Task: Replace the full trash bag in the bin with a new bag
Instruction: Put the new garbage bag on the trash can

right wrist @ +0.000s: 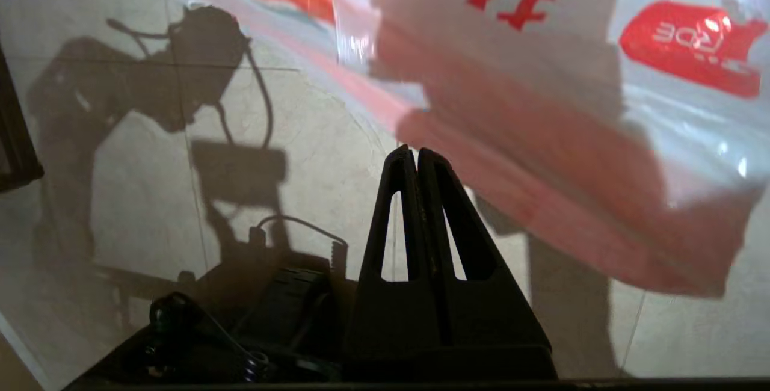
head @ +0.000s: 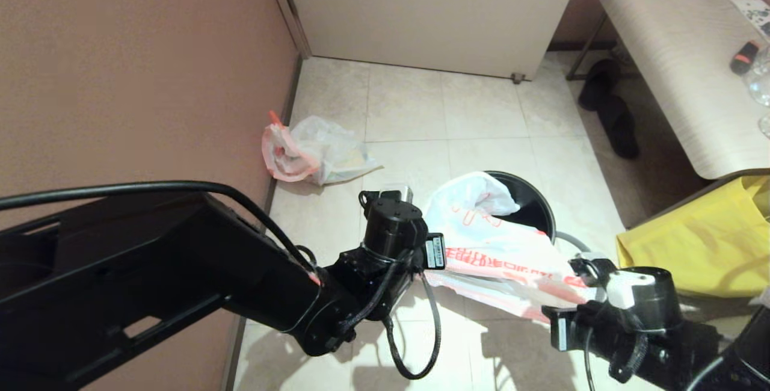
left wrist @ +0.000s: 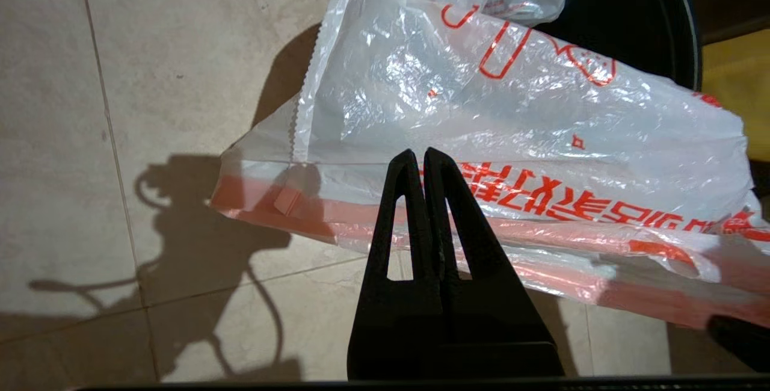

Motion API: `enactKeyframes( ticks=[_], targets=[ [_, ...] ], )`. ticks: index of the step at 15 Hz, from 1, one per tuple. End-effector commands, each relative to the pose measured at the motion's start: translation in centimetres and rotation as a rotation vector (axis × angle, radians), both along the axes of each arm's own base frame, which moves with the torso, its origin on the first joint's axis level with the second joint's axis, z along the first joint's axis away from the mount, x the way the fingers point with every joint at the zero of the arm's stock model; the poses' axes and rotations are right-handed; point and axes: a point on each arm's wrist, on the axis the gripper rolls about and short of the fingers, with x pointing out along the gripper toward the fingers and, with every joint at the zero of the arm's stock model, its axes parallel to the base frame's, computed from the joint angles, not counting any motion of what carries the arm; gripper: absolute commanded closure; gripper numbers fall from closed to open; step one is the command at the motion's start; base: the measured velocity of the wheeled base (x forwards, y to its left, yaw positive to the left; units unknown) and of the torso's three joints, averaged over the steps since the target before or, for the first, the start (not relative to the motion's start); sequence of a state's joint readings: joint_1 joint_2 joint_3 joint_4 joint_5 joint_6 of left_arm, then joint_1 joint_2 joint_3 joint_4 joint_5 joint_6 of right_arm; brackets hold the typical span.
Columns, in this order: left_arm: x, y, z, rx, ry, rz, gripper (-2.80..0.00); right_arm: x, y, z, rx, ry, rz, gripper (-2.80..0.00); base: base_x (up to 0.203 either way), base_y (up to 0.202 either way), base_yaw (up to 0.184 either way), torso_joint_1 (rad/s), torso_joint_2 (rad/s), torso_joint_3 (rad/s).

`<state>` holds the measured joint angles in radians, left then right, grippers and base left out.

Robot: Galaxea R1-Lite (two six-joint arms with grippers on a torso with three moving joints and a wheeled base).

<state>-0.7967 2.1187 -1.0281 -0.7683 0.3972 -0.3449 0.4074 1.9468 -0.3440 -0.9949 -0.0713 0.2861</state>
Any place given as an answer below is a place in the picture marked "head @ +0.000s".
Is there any black slipper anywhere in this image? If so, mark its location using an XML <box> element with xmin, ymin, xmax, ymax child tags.
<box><xmin>602</xmin><ymin>97</ymin><xmax>641</xmax><ymax>159</ymax></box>
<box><xmin>577</xmin><ymin>58</ymin><xmax>623</xmax><ymax>111</ymax></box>

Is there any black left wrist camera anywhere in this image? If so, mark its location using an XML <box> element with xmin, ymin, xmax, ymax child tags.
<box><xmin>359</xmin><ymin>185</ymin><xmax>430</xmax><ymax>260</ymax></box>

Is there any black marker with red band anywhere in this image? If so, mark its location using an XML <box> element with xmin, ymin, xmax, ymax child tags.
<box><xmin>729</xmin><ymin>40</ymin><xmax>760</xmax><ymax>76</ymax></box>

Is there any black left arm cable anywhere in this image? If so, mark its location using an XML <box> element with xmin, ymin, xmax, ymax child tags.
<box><xmin>0</xmin><ymin>180</ymin><xmax>443</xmax><ymax>381</ymax></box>

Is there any light woodgrain desk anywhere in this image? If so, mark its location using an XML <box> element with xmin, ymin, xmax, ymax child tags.
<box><xmin>564</xmin><ymin>0</ymin><xmax>770</xmax><ymax>180</ymax></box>

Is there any white leaflet with blue print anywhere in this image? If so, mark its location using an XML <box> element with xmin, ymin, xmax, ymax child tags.
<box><xmin>730</xmin><ymin>0</ymin><xmax>770</xmax><ymax>38</ymax></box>

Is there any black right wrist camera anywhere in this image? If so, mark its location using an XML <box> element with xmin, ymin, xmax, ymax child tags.
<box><xmin>568</xmin><ymin>256</ymin><xmax>685</xmax><ymax>333</ymax></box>

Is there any white red-printed trash bag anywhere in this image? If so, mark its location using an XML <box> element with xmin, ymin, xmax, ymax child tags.
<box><xmin>424</xmin><ymin>171</ymin><xmax>597</xmax><ymax>324</ymax></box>
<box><xmin>262</xmin><ymin>109</ymin><xmax>384</xmax><ymax>186</ymax></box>

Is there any white door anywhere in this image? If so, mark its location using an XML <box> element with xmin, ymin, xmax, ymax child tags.
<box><xmin>278</xmin><ymin>0</ymin><xmax>588</xmax><ymax>81</ymax></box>

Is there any grey bin ring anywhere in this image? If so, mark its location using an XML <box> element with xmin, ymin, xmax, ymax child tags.
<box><xmin>553</xmin><ymin>232</ymin><xmax>596</xmax><ymax>257</ymax></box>

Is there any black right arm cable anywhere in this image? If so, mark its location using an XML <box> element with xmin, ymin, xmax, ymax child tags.
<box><xmin>584</xmin><ymin>325</ymin><xmax>722</xmax><ymax>391</ymax></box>

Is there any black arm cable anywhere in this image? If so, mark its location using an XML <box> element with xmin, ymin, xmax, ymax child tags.
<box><xmin>584</xmin><ymin>325</ymin><xmax>722</xmax><ymax>391</ymax></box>
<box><xmin>0</xmin><ymin>180</ymin><xmax>443</xmax><ymax>381</ymax></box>

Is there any black round trash bin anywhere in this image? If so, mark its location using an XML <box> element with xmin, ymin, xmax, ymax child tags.
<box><xmin>481</xmin><ymin>170</ymin><xmax>558</xmax><ymax>245</ymax></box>

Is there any beige door frame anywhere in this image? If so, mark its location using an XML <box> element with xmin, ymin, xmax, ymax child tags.
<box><xmin>260</xmin><ymin>0</ymin><xmax>313</xmax><ymax>60</ymax></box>

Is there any yellow fabric bag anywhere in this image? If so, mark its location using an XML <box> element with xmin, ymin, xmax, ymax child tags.
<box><xmin>615</xmin><ymin>176</ymin><xmax>770</xmax><ymax>300</ymax></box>

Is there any grey skirting board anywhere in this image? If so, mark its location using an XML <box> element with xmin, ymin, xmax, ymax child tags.
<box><xmin>220</xmin><ymin>54</ymin><xmax>304</xmax><ymax>391</ymax></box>

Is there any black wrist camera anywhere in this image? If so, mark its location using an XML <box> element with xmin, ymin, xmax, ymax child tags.
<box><xmin>568</xmin><ymin>256</ymin><xmax>685</xmax><ymax>333</ymax></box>
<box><xmin>359</xmin><ymin>185</ymin><xmax>430</xmax><ymax>260</ymax></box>

